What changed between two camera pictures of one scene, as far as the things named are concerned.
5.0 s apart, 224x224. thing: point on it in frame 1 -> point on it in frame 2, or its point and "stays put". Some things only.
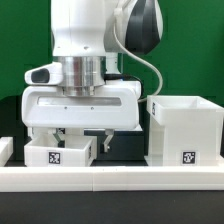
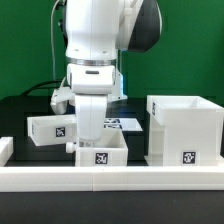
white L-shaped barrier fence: x=23 y=178 stays put
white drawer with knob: x=43 y=151 -> x=110 y=151
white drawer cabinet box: x=185 y=131 stays put
